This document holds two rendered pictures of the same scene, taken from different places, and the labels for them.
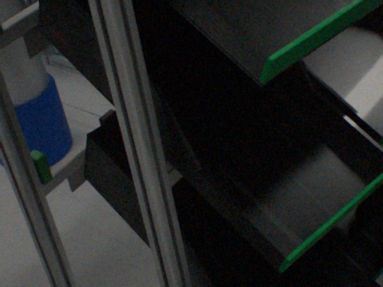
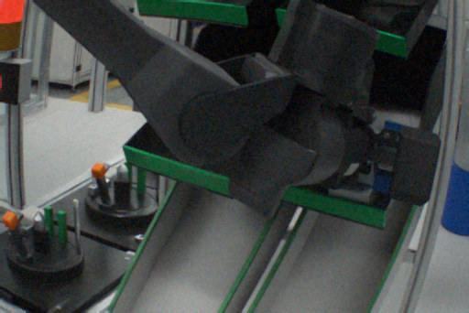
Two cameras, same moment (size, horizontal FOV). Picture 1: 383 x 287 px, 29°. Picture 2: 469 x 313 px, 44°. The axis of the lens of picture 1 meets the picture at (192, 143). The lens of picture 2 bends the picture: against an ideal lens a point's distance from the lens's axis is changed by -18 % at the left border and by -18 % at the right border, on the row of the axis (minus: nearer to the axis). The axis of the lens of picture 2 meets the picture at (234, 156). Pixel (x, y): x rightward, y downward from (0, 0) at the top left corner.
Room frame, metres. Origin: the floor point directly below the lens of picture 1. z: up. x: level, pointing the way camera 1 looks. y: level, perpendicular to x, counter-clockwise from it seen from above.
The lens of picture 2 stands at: (0.21, -0.71, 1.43)
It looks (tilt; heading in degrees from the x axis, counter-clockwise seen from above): 18 degrees down; 69
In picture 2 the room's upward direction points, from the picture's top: 5 degrees clockwise
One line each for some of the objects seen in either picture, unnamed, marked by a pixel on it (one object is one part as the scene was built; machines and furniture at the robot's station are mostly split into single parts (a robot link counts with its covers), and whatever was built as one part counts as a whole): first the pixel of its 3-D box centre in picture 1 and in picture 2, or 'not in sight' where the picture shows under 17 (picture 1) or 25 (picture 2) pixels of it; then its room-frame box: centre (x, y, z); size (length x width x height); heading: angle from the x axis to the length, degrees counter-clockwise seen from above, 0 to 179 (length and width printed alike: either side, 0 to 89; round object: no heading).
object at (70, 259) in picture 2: not in sight; (43, 254); (0.25, 0.14, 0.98); 0.14 x 0.14 x 0.02
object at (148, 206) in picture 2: not in sight; (122, 186); (0.42, 0.33, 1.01); 0.24 x 0.24 x 0.13; 47
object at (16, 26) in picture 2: not in sight; (8, 35); (0.19, 0.36, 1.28); 0.05 x 0.05 x 0.05
